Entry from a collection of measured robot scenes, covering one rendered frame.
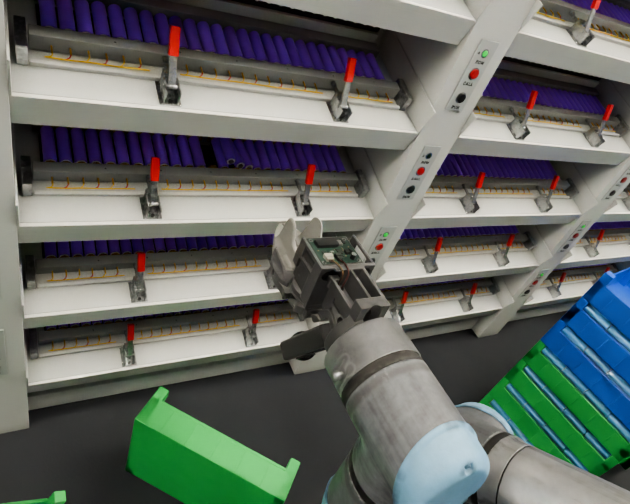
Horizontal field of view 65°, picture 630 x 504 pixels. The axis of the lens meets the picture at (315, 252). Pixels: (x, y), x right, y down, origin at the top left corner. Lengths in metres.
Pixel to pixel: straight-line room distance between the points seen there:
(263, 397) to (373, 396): 0.84
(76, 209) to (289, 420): 0.73
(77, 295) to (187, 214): 0.24
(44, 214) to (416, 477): 0.60
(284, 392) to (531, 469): 0.83
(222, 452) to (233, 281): 0.32
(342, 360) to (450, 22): 0.54
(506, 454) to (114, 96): 0.61
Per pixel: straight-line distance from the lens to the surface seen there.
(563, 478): 0.57
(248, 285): 1.01
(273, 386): 1.31
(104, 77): 0.71
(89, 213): 0.80
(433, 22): 0.81
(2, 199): 0.75
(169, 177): 0.84
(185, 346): 1.13
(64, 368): 1.09
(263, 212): 0.87
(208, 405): 1.24
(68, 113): 0.69
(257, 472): 0.97
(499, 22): 0.89
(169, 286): 0.97
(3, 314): 0.91
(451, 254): 1.35
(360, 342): 0.48
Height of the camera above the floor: 1.05
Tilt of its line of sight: 38 degrees down
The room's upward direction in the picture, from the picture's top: 24 degrees clockwise
